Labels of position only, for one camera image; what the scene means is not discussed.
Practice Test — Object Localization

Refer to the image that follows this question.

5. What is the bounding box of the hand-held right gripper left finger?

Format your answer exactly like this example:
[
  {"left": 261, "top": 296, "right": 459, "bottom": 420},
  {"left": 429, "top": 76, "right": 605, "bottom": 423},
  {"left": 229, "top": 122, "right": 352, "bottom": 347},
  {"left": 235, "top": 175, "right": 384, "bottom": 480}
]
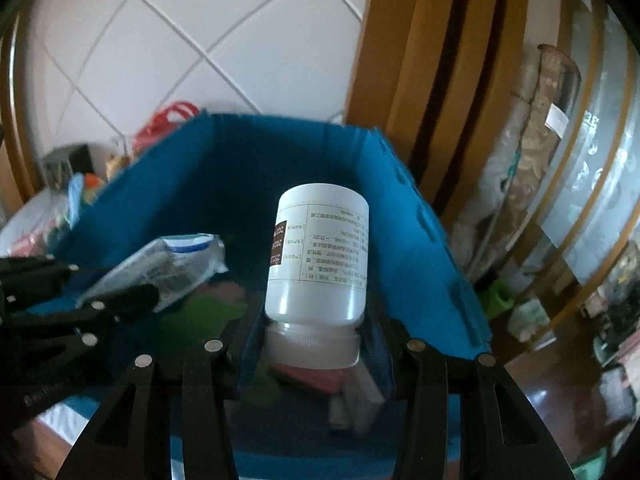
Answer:
[{"left": 62, "top": 294, "right": 267, "bottom": 480}]

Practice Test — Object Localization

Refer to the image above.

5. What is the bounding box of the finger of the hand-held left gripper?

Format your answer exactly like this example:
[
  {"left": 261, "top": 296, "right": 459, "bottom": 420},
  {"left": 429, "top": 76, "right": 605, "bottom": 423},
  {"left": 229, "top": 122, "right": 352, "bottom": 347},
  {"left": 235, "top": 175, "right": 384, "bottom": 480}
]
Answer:
[
  {"left": 10, "top": 284, "right": 162, "bottom": 357},
  {"left": 0, "top": 256, "right": 82, "bottom": 307}
]

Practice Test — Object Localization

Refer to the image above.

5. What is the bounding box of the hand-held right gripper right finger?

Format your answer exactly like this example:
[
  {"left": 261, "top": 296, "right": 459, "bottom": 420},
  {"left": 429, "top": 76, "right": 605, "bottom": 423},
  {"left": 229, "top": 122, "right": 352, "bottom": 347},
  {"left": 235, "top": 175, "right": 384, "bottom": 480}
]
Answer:
[{"left": 359, "top": 309, "right": 576, "bottom": 480}]

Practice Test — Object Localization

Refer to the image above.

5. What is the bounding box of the green plush toy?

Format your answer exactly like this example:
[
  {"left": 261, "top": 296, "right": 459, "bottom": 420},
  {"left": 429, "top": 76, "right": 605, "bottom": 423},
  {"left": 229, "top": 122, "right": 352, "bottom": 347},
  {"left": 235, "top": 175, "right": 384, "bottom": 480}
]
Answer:
[{"left": 165, "top": 292, "right": 251, "bottom": 347}]

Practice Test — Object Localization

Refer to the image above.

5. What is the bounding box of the white blue plastic packet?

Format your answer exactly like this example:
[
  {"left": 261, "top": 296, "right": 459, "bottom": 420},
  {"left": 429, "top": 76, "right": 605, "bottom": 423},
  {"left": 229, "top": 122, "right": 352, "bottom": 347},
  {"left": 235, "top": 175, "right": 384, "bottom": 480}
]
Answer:
[{"left": 77, "top": 234, "right": 229, "bottom": 314}]

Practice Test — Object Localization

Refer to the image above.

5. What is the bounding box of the blue felt storage box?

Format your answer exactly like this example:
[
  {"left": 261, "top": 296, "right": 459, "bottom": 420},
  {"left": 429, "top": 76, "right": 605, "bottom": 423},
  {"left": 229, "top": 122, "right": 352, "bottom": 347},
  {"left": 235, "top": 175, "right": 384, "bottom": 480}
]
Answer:
[{"left": 50, "top": 112, "right": 493, "bottom": 480}]

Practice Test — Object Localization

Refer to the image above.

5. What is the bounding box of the white medicine bottle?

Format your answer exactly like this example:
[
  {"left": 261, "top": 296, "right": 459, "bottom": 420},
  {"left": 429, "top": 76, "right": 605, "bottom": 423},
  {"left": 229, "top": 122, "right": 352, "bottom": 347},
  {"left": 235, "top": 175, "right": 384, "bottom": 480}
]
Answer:
[{"left": 263, "top": 183, "right": 371, "bottom": 370}]

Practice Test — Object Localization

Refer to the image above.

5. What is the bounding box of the grey cloth covered desktop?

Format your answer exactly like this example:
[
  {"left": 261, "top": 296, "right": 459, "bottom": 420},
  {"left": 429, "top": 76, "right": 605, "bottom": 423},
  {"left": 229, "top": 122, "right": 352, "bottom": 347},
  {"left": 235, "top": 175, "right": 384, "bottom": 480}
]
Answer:
[{"left": 0, "top": 187, "right": 108, "bottom": 456}]

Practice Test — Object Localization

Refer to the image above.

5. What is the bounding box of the small white box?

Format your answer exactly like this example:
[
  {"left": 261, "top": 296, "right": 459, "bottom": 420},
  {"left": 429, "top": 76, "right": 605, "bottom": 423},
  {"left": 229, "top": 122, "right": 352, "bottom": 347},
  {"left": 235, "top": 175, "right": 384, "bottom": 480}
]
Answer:
[{"left": 327, "top": 366, "right": 387, "bottom": 434}]

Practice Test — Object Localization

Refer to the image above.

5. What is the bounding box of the pink tissue pack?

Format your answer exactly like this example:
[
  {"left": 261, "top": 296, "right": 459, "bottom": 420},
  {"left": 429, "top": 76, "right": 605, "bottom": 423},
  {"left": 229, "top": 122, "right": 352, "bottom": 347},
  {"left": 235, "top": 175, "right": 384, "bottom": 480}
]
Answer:
[{"left": 272, "top": 362, "right": 351, "bottom": 397}]

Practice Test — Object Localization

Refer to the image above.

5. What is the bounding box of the green plastic item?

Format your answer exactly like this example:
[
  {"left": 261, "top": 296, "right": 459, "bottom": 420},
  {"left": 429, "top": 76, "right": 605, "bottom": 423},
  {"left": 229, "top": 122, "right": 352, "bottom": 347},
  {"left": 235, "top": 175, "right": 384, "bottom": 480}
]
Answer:
[{"left": 482, "top": 280, "right": 516, "bottom": 319}]

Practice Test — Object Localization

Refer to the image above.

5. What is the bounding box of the white green bag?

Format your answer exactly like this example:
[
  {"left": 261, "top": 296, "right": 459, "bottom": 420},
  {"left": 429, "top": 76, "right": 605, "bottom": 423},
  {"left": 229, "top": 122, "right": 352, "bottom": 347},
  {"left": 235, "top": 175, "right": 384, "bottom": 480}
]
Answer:
[{"left": 507, "top": 297, "right": 551, "bottom": 346}]

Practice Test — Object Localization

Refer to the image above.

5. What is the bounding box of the red plastic basket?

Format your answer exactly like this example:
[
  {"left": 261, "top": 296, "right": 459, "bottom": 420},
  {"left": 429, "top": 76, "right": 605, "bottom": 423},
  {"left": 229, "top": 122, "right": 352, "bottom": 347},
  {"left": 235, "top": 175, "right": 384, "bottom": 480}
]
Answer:
[{"left": 132, "top": 101, "right": 201, "bottom": 154}]

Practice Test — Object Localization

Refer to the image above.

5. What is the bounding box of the folded floral quilt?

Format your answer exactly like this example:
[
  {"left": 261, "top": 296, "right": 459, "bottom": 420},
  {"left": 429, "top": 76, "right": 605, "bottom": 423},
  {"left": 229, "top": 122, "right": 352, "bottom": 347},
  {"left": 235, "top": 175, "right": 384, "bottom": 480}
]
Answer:
[{"left": 452, "top": 45, "right": 584, "bottom": 282}]

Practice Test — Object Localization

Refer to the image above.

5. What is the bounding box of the glass cabinet door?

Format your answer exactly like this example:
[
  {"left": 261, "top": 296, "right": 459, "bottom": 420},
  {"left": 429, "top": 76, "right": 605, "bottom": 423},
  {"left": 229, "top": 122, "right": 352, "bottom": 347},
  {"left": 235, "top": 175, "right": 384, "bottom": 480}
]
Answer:
[{"left": 540, "top": 0, "right": 640, "bottom": 352}]

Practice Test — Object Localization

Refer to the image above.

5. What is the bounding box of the dark gift box gold handle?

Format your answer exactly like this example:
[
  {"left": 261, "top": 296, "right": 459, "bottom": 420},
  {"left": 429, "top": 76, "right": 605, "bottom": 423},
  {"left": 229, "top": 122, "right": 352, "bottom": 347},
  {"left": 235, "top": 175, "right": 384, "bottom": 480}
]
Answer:
[{"left": 42, "top": 144, "right": 94, "bottom": 189}]

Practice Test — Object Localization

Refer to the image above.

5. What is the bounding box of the wooden door frame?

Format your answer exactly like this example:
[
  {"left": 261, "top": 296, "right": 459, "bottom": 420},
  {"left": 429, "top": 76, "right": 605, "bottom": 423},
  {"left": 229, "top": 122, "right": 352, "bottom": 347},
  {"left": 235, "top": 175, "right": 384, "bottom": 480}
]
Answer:
[
  {"left": 344, "top": 0, "right": 566, "bottom": 222},
  {"left": 0, "top": 15, "right": 42, "bottom": 202}
]

